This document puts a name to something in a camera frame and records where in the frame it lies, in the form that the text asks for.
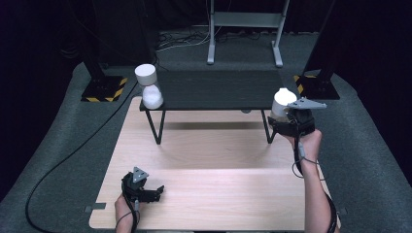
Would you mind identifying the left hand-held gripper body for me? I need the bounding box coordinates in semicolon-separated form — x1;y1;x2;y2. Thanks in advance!
120;166;151;204

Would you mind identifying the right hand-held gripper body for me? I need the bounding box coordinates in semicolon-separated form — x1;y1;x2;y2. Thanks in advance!
275;97;327;138

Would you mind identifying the white-capped jar of brown powder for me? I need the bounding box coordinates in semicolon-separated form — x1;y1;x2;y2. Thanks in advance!
270;87;298;123

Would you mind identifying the black low shelf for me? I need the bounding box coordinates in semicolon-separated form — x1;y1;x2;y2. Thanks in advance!
139;69;295;146

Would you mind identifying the person's right hand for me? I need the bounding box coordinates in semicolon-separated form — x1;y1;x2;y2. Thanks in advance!
282;128;324;163

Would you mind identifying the person's left hand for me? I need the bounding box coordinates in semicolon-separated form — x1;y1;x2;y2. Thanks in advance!
114;192;141;225

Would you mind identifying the black chair base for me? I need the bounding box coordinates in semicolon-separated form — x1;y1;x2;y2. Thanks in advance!
292;0;341;101

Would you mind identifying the white cup on shelf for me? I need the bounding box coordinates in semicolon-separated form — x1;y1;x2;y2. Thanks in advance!
134;63;165;111

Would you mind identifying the black stand with striped base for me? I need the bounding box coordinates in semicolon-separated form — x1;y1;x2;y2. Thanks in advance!
80;54;129;104

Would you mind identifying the thin cable with grey plug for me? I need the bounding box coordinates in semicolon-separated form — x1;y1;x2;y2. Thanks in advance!
291;119;326;182
114;181;142;233

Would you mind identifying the long black floor cable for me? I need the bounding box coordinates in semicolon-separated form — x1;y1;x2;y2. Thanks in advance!
24;81;139;233

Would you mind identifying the thick black cable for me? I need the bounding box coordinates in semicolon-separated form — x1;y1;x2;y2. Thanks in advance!
325;192;340;233

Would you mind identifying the grey metal stand frame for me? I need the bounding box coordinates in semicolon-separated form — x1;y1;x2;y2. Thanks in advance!
206;0;292;69

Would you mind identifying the tangle of floor cables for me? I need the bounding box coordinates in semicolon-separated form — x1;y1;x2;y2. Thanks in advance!
155;29;212;52

